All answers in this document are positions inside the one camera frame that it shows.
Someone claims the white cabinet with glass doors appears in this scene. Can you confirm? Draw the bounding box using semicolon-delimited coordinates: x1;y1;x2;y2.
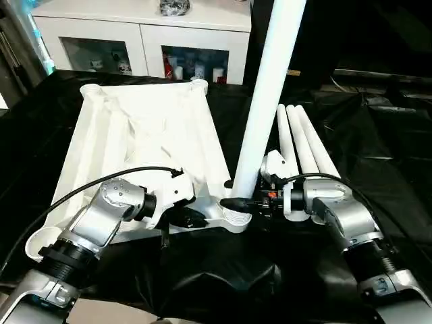
32;5;252;85

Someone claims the white plastic table leg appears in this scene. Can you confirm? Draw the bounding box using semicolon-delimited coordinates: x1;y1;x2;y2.
295;105;342;178
276;104;298;176
286;105;320;176
224;0;308;225

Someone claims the grey metal bar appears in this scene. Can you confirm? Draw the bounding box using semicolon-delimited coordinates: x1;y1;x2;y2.
333;69;432;85

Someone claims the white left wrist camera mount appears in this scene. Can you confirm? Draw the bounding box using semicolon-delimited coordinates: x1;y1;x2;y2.
144;170;196;230

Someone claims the black mat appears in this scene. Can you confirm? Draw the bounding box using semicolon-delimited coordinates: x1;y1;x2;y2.
0;69;432;321

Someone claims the large black case yellow label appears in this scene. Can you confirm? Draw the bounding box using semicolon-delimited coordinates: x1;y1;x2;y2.
244;0;338;92

